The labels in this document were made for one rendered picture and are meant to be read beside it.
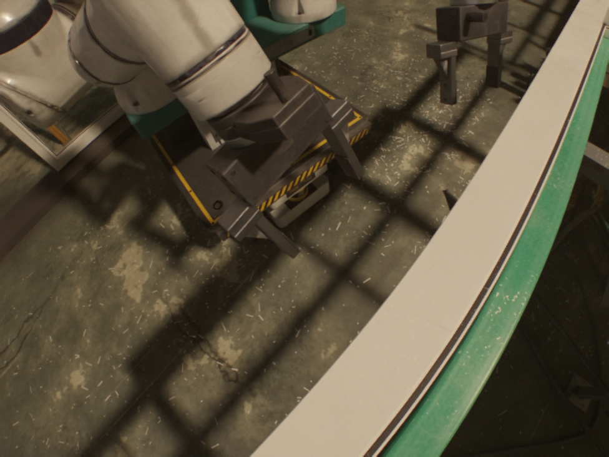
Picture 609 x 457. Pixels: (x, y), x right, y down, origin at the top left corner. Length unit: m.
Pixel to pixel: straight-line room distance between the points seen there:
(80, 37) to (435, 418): 0.44
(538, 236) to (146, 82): 0.72
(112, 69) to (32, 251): 1.78
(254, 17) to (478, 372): 0.95
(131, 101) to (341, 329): 0.94
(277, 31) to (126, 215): 1.18
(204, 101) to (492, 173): 0.23
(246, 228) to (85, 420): 1.33
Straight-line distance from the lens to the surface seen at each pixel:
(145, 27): 0.25
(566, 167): 0.40
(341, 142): 0.37
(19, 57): 0.60
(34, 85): 0.61
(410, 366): 0.18
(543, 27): 3.03
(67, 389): 1.62
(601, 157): 0.52
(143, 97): 0.74
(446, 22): 0.52
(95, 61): 0.36
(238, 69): 0.26
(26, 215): 2.19
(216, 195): 1.03
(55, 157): 2.22
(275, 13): 0.92
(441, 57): 0.49
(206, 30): 0.25
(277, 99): 0.24
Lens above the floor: 1.11
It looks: 62 degrees down
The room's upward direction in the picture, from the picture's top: 10 degrees counter-clockwise
